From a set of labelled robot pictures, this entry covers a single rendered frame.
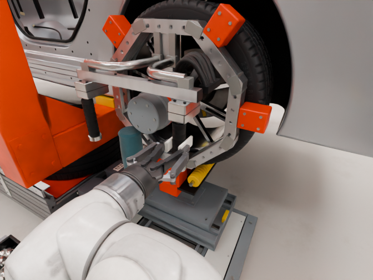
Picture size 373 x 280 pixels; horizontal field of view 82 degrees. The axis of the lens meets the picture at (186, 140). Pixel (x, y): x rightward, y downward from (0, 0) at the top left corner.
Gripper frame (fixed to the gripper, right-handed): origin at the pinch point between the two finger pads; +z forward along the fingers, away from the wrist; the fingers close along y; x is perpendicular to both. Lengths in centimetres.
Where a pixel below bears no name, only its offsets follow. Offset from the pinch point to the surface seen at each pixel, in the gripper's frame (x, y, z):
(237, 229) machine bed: -75, 15, 43
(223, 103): -3.9, -3.3, 46.1
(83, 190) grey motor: -43, -53, 1
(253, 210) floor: -83, 19, 68
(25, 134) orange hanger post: -9, -60, -10
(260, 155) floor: -83, 10, 139
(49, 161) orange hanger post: -24, -59, -5
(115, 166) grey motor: -40, -50, 20
